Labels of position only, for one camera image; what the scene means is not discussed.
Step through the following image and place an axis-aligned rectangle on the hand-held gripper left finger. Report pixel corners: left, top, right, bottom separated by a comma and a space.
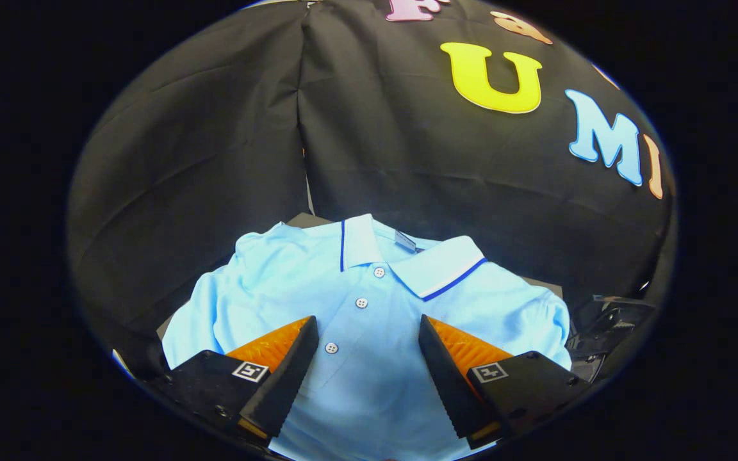
151, 316, 320, 446

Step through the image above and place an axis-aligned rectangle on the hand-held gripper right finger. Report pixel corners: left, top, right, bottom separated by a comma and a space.
418, 314, 594, 449

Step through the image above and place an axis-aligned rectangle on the light blue polo shirt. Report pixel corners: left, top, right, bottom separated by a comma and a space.
163, 214, 573, 461

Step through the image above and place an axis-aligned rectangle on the beige cabinet with dark top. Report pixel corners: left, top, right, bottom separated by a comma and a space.
156, 213, 563, 340

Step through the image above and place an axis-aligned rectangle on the black backdrop cloth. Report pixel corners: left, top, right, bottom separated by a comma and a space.
67, 0, 677, 359

